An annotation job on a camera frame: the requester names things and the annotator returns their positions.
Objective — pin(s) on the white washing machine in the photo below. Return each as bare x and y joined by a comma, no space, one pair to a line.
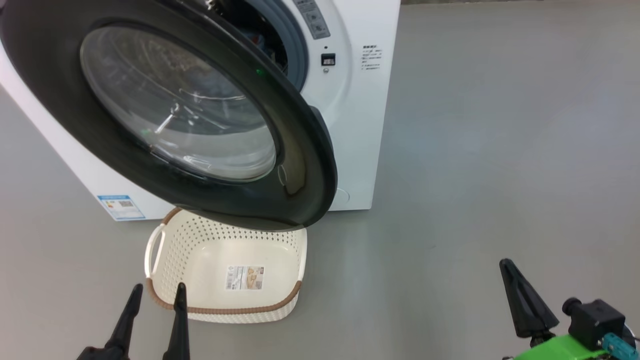
360,125

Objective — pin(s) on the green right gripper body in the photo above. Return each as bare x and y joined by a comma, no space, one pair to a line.
560,350

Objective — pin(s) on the grey warning label sticker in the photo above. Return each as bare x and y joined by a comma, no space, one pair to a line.
314,17

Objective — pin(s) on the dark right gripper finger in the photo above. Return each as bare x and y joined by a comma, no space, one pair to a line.
517,310
537,310

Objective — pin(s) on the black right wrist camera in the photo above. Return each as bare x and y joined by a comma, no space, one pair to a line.
597,322

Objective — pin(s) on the black door latch socket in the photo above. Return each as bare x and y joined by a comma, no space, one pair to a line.
328,60

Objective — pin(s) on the round white filter cover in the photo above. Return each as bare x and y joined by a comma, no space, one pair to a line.
342,197

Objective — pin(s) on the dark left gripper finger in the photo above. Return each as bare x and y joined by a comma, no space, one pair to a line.
127,320
180,330

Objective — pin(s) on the grey rubber door gasket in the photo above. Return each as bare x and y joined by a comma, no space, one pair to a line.
297,45

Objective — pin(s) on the printed basket label sticker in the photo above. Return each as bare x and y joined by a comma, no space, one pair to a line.
244,277

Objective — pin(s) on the teal right camera connector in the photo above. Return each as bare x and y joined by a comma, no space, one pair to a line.
620,344

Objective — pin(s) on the cream perforated laundry basket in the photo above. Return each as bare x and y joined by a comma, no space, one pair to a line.
200,260

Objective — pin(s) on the blue white energy label sticker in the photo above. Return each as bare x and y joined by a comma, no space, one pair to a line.
121,207

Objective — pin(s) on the black glass washing machine door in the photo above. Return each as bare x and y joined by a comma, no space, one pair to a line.
60,115

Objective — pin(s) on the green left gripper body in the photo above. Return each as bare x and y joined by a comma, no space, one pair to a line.
102,354

